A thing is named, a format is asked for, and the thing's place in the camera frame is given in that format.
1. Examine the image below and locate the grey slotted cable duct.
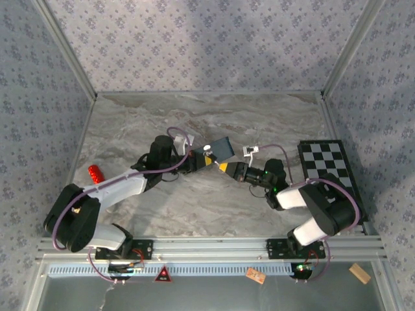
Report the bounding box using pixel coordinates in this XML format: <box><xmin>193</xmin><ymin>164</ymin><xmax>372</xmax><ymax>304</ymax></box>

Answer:
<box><xmin>48</xmin><ymin>262</ymin><xmax>294</xmax><ymax>278</ymax></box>

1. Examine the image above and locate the wooden block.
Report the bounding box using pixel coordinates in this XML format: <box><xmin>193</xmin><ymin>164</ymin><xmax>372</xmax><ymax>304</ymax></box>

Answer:
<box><xmin>348</xmin><ymin>262</ymin><xmax>372</xmax><ymax>285</ymax></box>

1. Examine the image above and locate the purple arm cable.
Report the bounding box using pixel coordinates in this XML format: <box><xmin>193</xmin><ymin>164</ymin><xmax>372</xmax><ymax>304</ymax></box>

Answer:
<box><xmin>51</xmin><ymin>126</ymin><xmax>192</xmax><ymax>284</ymax></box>
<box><xmin>257</xmin><ymin>144</ymin><xmax>360</xmax><ymax>284</ymax></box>

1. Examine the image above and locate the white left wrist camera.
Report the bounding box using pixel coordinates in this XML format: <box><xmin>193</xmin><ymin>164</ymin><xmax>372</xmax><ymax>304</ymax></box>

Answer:
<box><xmin>172</xmin><ymin>134</ymin><xmax>195</xmax><ymax>157</ymax></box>

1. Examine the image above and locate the red triangle warning sign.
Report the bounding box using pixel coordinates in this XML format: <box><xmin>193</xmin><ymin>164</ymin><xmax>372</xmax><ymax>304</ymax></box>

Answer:
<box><xmin>153</xmin><ymin>265</ymin><xmax>174</xmax><ymax>284</ymax></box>

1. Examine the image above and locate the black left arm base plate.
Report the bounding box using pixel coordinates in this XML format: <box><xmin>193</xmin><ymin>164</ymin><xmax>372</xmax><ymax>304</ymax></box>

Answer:
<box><xmin>95</xmin><ymin>238</ymin><xmax>154</xmax><ymax>260</ymax></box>

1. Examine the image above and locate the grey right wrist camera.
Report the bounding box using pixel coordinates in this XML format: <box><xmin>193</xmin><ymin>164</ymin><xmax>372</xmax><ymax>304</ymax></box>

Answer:
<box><xmin>243</xmin><ymin>145</ymin><xmax>259</xmax><ymax>166</ymax></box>

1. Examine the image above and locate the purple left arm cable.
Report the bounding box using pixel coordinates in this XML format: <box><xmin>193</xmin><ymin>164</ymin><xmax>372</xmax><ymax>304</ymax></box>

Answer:
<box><xmin>51</xmin><ymin>126</ymin><xmax>192</xmax><ymax>284</ymax></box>

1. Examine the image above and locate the aluminium front frame rail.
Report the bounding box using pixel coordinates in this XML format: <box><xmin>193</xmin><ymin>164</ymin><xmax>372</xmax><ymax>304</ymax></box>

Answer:
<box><xmin>37</xmin><ymin>236</ymin><xmax>383</xmax><ymax>262</ymax></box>

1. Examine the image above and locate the aluminium back frame rail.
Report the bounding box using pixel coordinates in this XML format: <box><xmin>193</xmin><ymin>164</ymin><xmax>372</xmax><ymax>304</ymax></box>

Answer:
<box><xmin>95</xmin><ymin>91</ymin><xmax>325</xmax><ymax>97</ymax></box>

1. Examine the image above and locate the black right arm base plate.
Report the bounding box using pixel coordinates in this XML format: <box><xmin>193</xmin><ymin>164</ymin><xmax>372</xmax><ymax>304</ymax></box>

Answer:
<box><xmin>266</xmin><ymin>238</ymin><xmax>326</xmax><ymax>260</ymax></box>

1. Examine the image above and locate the red shiny cylinder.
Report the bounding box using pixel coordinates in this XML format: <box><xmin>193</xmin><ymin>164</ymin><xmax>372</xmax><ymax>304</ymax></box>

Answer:
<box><xmin>88</xmin><ymin>164</ymin><xmax>106</xmax><ymax>186</ymax></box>

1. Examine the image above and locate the aluminium side frame rail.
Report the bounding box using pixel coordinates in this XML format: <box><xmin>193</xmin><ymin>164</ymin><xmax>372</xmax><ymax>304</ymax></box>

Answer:
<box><xmin>319</xmin><ymin>91</ymin><xmax>386</xmax><ymax>240</ymax></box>
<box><xmin>51</xmin><ymin>93</ymin><xmax>98</xmax><ymax>239</ymax></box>

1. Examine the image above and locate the aluminium corner post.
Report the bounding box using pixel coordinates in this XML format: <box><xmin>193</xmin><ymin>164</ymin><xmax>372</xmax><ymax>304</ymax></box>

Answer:
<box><xmin>322</xmin><ymin>0</ymin><xmax>387</xmax><ymax>98</ymax></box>
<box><xmin>32</xmin><ymin>0</ymin><xmax>98</xmax><ymax>100</ymax></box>

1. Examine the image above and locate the black and white chessboard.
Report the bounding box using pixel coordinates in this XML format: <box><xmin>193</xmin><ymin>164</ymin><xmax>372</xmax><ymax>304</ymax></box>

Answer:
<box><xmin>297</xmin><ymin>139</ymin><xmax>370</xmax><ymax>224</ymax></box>

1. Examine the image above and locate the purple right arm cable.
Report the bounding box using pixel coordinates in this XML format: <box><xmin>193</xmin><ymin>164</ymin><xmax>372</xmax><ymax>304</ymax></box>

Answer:
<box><xmin>257</xmin><ymin>144</ymin><xmax>360</xmax><ymax>284</ymax></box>

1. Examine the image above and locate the blue starry night tin box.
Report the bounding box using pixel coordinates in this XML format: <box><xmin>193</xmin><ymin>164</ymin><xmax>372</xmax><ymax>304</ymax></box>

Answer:
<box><xmin>194</xmin><ymin>136</ymin><xmax>235</xmax><ymax>163</ymax></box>

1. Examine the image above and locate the orange paper tag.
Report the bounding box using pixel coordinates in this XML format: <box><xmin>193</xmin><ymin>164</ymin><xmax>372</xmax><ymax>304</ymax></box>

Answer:
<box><xmin>246</xmin><ymin>267</ymin><xmax>267</xmax><ymax>284</ymax></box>

